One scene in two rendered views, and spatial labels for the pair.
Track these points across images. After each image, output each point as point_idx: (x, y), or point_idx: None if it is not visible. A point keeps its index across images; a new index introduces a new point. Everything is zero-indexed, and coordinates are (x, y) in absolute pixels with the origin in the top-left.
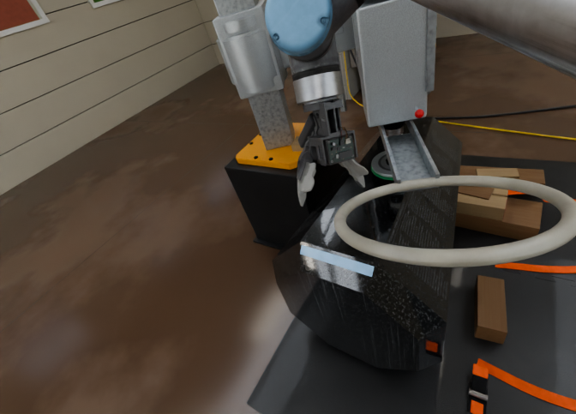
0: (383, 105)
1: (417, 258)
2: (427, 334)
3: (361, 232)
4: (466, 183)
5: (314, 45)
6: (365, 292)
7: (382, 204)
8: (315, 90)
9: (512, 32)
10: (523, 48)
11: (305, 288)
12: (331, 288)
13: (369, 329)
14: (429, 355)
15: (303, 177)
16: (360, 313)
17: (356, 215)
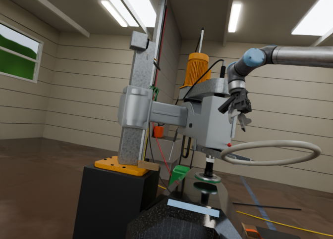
0: (213, 138)
1: (284, 141)
2: None
3: (203, 198)
4: (263, 164)
5: (258, 64)
6: (215, 228)
7: (208, 191)
8: (241, 84)
9: (321, 58)
10: (323, 61)
11: (162, 238)
12: (188, 230)
13: None
14: None
15: (231, 112)
16: None
17: (196, 192)
